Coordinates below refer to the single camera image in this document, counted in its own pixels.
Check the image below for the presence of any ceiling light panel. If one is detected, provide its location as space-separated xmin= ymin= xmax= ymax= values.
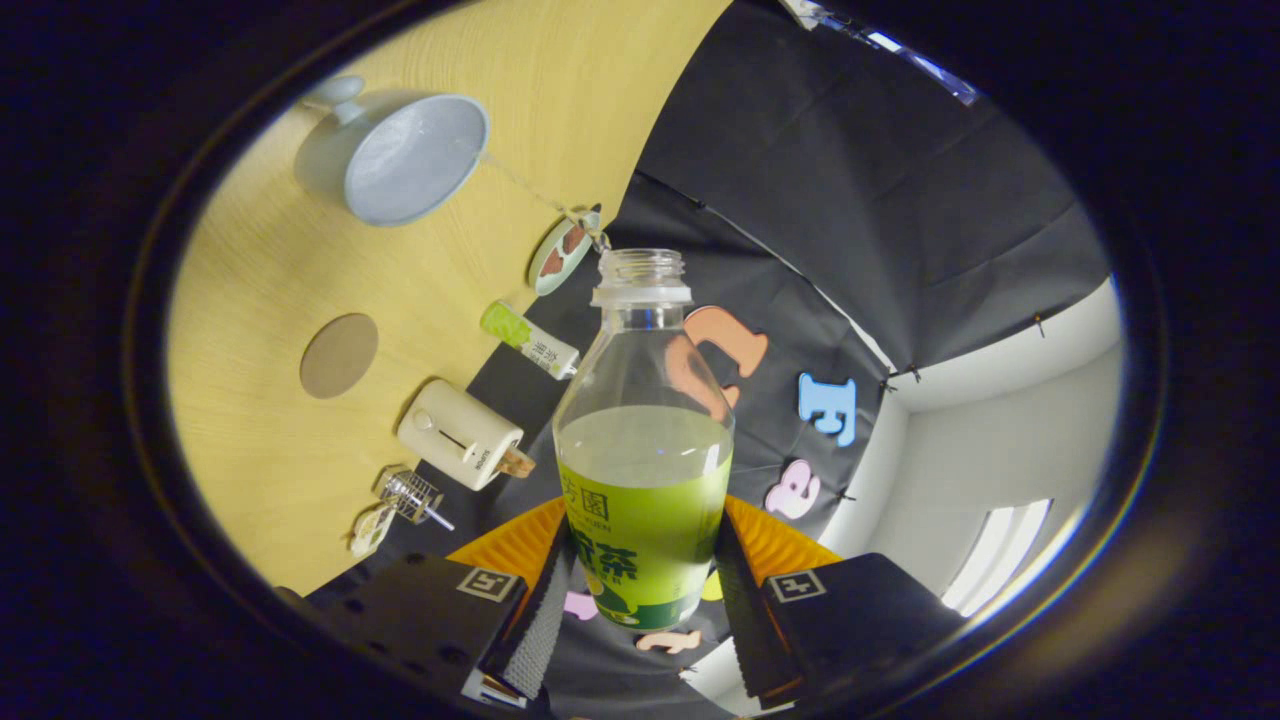
xmin=940 ymin=498 xmax=1053 ymax=617

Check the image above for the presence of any slim white label bottle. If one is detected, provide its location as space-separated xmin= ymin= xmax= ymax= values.
xmin=480 ymin=300 xmax=581 ymax=381

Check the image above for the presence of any round brown coaster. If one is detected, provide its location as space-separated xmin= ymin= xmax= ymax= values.
xmin=300 ymin=313 xmax=380 ymax=400

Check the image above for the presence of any metal wire basket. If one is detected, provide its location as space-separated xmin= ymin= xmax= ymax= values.
xmin=378 ymin=468 xmax=443 ymax=525

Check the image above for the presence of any small white food dish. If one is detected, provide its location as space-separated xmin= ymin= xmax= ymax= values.
xmin=350 ymin=503 xmax=398 ymax=559

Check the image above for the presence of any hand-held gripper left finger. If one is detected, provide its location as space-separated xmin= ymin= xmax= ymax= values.
xmin=305 ymin=495 xmax=578 ymax=706

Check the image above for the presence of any wooden table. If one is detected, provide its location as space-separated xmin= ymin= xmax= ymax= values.
xmin=165 ymin=0 xmax=736 ymax=598

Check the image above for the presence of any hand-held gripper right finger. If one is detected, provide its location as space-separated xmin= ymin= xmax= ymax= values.
xmin=715 ymin=493 xmax=966 ymax=701

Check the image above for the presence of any white toaster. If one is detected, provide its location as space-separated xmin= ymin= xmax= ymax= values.
xmin=397 ymin=378 xmax=525 ymax=492

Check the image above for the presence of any green label juice bottle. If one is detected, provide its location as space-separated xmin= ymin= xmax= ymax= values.
xmin=552 ymin=248 xmax=737 ymax=631

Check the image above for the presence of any white cup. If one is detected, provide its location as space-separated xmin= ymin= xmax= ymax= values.
xmin=295 ymin=75 xmax=491 ymax=228

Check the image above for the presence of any grey round plate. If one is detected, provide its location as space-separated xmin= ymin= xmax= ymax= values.
xmin=528 ymin=210 xmax=603 ymax=297

